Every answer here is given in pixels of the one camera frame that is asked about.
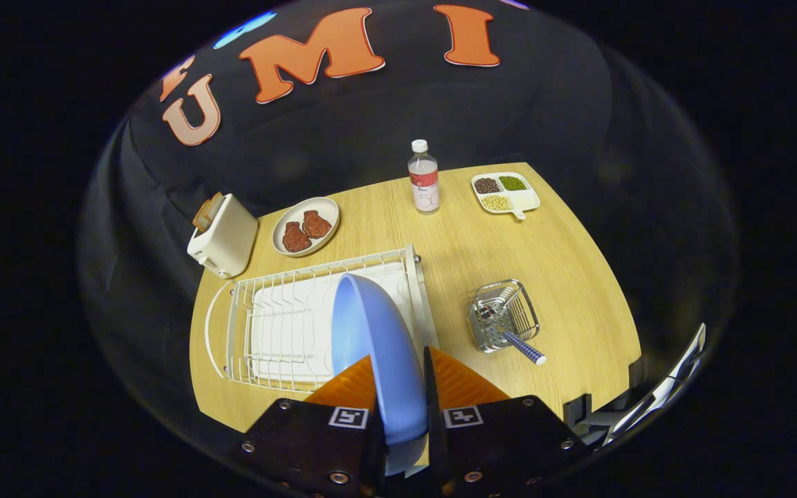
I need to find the white wire dish rack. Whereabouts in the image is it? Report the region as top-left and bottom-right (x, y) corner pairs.
(203, 243), (441, 394)

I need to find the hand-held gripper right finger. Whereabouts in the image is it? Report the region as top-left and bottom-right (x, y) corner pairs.
(423, 346), (592, 498)

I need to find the brown meat piece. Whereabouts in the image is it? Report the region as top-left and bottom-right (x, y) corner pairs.
(282, 221), (312, 253)
(302, 210), (333, 240)

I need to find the white divided tray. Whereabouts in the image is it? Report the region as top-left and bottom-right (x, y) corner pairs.
(470, 172), (542, 221)

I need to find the white toaster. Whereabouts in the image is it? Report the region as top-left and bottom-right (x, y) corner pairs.
(187, 194), (259, 279)

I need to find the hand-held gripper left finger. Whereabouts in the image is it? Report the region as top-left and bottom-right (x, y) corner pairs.
(236, 354), (389, 498)

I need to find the spoon with blue checked handle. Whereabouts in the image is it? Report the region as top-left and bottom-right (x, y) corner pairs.
(476, 287), (548, 366)

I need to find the metal wire basket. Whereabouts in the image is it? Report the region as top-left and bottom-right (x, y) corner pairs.
(466, 279), (541, 355)

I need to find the blue plate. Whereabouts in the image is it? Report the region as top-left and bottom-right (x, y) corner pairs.
(331, 273), (430, 478)

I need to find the black table clamp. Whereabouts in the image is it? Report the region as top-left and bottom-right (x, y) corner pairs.
(563, 393), (596, 426)

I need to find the beige round plate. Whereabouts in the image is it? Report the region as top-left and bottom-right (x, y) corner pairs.
(271, 196), (341, 258)

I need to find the toasted bread slice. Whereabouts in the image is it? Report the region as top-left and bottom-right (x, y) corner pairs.
(192, 192), (226, 232)

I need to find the clear plastic bottle red label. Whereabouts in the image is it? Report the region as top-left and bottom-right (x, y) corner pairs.
(407, 140), (441, 214)

